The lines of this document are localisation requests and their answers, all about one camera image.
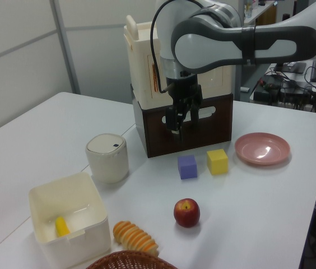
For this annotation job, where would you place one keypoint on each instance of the purple cube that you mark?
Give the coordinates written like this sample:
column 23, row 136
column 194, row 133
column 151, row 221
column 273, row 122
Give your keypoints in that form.
column 187, row 167

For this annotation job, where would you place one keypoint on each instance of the wooden cabinet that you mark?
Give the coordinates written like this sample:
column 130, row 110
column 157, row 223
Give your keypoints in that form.
column 267, row 15

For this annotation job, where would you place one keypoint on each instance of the brown wicker basket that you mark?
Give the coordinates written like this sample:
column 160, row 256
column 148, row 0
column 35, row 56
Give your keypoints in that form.
column 130, row 262

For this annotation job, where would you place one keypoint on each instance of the pink plate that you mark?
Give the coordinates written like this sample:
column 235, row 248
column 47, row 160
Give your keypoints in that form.
column 261, row 148

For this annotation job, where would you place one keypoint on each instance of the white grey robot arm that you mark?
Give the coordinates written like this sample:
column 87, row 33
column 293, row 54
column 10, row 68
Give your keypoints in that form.
column 208, row 47

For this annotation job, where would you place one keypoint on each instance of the cream plastic storage box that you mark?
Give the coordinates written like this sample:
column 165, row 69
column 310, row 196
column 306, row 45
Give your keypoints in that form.
column 141, row 70

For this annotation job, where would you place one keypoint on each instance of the yellow cube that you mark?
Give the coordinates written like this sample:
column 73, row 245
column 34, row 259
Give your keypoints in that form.
column 217, row 162

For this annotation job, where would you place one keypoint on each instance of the black monitor base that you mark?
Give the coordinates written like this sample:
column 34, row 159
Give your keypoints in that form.
column 292, row 67

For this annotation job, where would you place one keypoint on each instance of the yellow toy banana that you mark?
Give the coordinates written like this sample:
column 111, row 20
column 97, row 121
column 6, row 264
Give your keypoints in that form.
column 61, row 226

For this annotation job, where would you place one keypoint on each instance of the orange striped toy bread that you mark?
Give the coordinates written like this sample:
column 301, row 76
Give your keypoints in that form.
column 134, row 238

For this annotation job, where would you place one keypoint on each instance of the dark brown crate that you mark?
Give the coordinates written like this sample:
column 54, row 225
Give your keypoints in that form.
column 202, row 134

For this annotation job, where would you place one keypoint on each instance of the white open plastic bin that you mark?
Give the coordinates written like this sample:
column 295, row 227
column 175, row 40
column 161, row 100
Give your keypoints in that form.
column 74, row 204

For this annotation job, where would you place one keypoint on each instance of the red toy apple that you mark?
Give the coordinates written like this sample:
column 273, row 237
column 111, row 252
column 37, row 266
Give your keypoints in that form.
column 186, row 213

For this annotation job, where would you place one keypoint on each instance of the white cylindrical lidded container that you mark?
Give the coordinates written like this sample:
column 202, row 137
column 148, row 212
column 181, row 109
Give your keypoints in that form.
column 107, row 159

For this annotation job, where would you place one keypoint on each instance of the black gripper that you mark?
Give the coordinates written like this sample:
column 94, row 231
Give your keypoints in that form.
column 184, row 89

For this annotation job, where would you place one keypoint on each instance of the small grey device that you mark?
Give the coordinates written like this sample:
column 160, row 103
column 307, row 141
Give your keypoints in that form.
column 245, row 89

